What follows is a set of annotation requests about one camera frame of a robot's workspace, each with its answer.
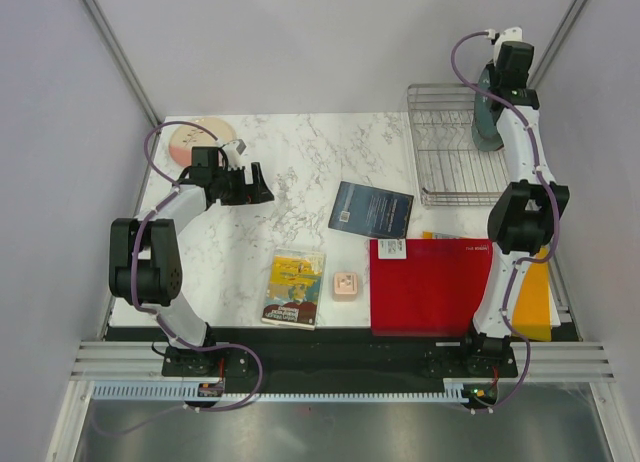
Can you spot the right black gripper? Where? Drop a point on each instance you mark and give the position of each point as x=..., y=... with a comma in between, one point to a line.
x=492, y=72

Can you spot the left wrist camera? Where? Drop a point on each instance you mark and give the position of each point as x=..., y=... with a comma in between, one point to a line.
x=234, y=151

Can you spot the white label card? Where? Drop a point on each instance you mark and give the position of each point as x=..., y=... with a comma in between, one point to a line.
x=392, y=249

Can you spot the yellow paperback book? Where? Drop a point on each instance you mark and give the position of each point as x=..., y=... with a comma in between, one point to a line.
x=294, y=288

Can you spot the metal wire dish rack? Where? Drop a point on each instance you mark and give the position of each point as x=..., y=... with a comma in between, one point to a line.
x=451, y=171

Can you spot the small pink box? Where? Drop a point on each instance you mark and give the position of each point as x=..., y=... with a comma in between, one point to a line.
x=345, y=286

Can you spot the pink and cream plate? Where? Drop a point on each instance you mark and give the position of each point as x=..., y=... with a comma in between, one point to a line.
x=185, y=137

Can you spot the white slotted cable duct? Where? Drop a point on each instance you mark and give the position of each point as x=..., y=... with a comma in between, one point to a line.
x=201, y=391

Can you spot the aluminium front frame rail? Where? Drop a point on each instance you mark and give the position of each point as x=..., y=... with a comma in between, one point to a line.
x=537, y=362

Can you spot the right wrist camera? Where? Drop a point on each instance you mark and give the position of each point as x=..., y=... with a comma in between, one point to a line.
x=499, y=38

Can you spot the orange folder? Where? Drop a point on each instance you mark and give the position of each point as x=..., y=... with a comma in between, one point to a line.
x=532, y=316

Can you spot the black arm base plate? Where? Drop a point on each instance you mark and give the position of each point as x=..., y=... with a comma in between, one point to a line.
x=395, y=356

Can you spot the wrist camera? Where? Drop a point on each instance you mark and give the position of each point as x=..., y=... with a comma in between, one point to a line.
x=234, y=151
x=499, y=38

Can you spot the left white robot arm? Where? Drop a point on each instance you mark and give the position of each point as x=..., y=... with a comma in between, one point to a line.
x=145, y=267

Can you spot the red folder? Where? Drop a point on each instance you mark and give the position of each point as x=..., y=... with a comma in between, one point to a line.
x=434, y=292

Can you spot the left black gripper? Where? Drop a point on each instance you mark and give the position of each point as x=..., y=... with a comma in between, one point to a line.
x=243, y=198

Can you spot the dark blue booklet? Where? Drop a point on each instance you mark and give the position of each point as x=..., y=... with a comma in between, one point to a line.
x=371, y=212

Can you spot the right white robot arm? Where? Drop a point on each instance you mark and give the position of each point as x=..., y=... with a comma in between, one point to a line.
x=526, y=216

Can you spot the grey-green plate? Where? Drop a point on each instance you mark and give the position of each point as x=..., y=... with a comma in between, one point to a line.
x=485, y=135

